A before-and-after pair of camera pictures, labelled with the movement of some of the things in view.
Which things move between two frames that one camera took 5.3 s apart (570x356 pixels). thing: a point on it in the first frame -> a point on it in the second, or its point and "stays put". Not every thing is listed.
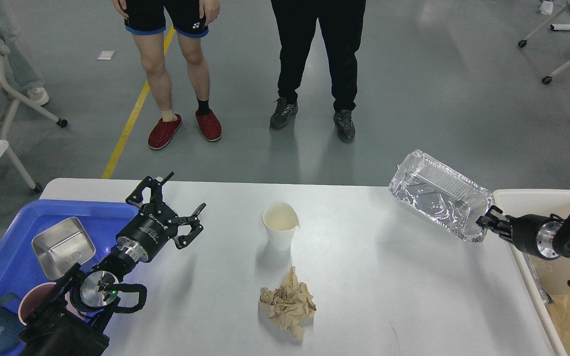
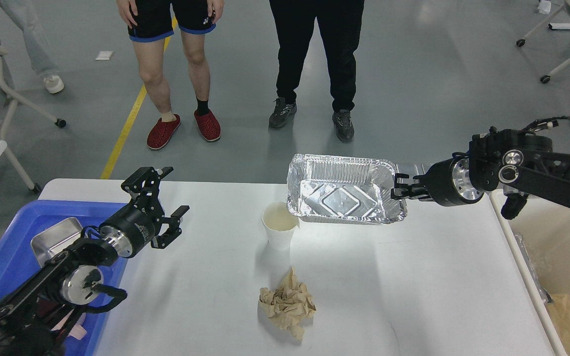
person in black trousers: (342, 23) stays put
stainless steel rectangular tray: (57, 249) stays put
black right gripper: (537, 234) -> (448, 183)
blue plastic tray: (13, 266) stays put
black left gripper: (147, 232) -> (135, 227)
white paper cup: (280, 220) stays put
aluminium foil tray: (448, 197) -> (343, 189)
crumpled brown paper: (289, 305) stays put
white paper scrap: (106, 55) stays put
